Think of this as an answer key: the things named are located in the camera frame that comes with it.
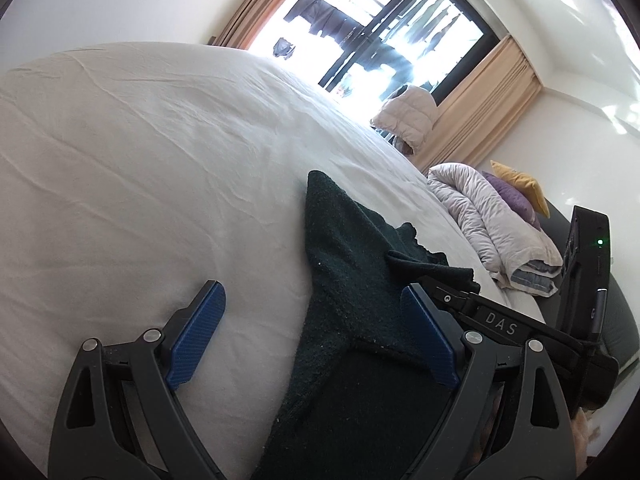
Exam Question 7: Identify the yellow pillow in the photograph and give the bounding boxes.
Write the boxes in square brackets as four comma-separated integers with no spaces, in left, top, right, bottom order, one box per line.
[490,160,551,218]

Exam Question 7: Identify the black framed window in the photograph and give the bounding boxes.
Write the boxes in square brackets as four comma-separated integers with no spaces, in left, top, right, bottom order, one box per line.
[247,0,501,106]

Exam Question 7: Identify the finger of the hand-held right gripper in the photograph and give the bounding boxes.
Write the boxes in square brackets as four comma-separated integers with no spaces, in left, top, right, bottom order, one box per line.
[416,275,477,315]

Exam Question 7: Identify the dark green knit garment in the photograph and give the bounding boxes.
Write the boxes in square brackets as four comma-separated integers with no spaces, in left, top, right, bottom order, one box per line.
[250,170,481,480]

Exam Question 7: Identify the purple pillow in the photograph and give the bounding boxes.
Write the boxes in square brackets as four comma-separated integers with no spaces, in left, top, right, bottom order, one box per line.
[481,171,543,231]

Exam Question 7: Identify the bed with white sheet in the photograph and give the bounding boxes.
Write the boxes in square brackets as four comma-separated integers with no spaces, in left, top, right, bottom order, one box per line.
[0,42,546,480]

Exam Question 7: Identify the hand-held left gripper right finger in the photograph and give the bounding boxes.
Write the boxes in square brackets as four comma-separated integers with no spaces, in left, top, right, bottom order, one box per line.
[395,282,585,480]

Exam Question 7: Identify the dark hanging jacket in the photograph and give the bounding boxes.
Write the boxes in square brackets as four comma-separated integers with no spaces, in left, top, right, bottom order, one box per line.
[285,0,362,41]

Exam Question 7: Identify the beige curtain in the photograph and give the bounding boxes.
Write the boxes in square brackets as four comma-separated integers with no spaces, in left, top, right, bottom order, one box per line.
[210,0,321,53]
[415,35,543,168]

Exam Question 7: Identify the white quilted duvet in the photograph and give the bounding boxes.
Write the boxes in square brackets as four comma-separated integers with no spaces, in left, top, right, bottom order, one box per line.
[427,162,563,281]

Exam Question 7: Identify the row of dark hanging clothes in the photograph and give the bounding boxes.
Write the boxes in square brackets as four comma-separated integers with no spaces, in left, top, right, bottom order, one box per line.
[400,0,462,47]

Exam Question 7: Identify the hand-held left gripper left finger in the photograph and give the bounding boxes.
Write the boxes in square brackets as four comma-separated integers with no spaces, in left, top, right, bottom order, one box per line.
[47,280,228,480]

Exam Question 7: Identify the beige puffer jacket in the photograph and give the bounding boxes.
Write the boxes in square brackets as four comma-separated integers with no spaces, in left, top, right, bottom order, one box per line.
[370,85,441,156]

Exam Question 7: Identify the striped pillow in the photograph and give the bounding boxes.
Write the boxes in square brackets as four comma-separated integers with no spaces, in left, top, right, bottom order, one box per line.
[500,260,561,298]

